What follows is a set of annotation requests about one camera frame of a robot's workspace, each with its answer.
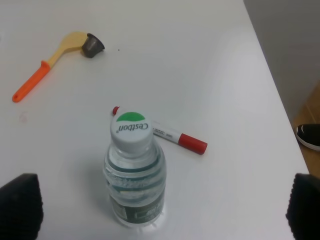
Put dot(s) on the dark coffee capsule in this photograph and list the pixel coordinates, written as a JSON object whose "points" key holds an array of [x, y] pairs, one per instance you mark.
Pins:
{"points": [[92, 46]]}

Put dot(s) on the red white marker pen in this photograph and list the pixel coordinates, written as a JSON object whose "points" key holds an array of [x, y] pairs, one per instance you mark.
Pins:
{"points": [[180, 136]]}

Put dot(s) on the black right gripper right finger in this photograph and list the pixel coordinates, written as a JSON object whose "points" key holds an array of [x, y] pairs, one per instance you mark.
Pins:
{"points": [[303, 212]]}

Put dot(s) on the clear water bottle green label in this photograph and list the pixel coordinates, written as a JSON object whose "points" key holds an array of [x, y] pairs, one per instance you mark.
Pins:
{"points": [[135, 169]]}

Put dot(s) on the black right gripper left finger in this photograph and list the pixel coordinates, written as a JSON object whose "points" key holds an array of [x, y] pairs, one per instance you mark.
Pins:
{"points": [[21, 208]]}

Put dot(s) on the wooden spatula orange handle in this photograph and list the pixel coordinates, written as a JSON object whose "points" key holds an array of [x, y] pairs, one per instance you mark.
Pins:
{"points": [[70, 43]]}

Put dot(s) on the black white shoe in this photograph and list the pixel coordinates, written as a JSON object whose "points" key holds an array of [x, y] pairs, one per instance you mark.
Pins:
{"points": [[309, 135]]}

